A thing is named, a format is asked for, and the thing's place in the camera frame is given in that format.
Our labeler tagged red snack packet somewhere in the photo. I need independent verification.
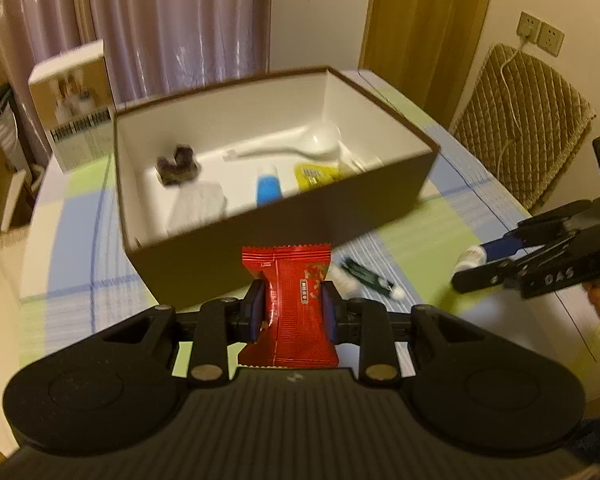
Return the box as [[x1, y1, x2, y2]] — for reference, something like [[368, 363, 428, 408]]
[[237, 242, 341, 370]]

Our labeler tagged clear plastic packet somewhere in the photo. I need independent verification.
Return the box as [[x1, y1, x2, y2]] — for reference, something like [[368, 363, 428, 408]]
[[166, 181, 228, 237]]

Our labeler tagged wooden door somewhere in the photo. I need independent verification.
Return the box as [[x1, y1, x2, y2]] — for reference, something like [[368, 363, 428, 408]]
[[359, 0, 500, 128]]

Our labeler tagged purple curtain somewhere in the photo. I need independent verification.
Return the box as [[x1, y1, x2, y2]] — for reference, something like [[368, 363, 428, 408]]
[[0, 0, 275, 161]]

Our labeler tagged dark green tube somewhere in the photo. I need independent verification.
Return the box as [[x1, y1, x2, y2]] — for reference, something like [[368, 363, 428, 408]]
[[340, 256, 407, 302]]

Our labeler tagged white plastic packet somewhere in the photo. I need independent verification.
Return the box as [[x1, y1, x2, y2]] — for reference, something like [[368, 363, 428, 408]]
[[337, 146, 383, 177]]

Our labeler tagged white tube with blue cap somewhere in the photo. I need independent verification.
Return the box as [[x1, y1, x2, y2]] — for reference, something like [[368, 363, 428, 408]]
[[456, 237, 522, 272]]

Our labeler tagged white printed carton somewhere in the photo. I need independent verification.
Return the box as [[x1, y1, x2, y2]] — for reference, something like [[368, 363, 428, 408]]
[[28, 39, 117, 173]]

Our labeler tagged brown cardboard box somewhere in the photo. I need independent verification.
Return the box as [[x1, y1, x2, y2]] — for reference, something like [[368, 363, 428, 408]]
[[112, 65, 441, 311]]

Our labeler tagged blue and white tube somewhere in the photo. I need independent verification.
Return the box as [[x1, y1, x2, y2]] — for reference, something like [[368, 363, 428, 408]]
[[255, 166, 283, 207]]

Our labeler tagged wall socket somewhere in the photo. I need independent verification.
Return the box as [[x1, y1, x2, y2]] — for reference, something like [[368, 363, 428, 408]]
[[515, 10, 566, 58]]

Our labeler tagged white power cable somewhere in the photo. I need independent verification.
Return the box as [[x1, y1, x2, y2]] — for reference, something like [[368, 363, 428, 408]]
[[496, 34, 532, 173]]

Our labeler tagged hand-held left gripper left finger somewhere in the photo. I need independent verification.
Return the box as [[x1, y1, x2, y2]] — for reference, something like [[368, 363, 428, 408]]
[[96, 280, 268, 387]]

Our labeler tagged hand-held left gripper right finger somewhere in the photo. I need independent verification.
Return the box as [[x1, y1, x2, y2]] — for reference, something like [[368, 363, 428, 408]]
[[322, 282, 487, 387]]

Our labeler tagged chair with quilted cover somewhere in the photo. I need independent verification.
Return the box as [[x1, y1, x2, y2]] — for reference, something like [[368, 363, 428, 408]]
[[449, 43, 597, 212]]

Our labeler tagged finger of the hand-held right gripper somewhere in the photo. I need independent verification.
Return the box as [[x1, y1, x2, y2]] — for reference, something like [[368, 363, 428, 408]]
[[502, 200, 598, 250], [452, 232, 573, 295]]

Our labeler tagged white plastic spoon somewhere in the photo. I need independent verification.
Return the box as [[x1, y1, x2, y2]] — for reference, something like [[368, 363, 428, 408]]
[[224, 124, 343, 163]]

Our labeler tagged yellow sachet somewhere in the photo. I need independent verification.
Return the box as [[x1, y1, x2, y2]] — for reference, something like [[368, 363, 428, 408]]
[[294, 161, 342, 191]]

